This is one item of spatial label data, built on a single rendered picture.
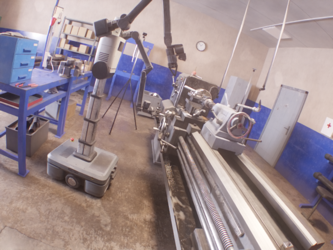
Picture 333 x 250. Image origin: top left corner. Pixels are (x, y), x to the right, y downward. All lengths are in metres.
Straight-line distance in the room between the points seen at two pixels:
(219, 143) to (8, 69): 1.86
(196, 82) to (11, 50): 2.22
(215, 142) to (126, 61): 4.71
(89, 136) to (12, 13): 6.67
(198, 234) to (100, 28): 1.55
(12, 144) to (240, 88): 5.79
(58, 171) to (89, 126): 0.54
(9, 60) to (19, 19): 5.87
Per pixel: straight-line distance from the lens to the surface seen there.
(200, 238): 1.24
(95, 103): 1.72
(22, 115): 1.74
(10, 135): 2.36
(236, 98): 6.09
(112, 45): 1.59
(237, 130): 1.66
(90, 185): 1.83
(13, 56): 1.73
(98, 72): 1.63
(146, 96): 4.55
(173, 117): 1.96
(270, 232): 0.95
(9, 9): 8.06
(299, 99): 5.26
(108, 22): 1.47
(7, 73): 1.78
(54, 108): 3.09
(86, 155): 1.91
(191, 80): 2.64
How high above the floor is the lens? 1.30
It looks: 16 degrees down
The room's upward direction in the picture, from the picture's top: 20 degrees clockwise
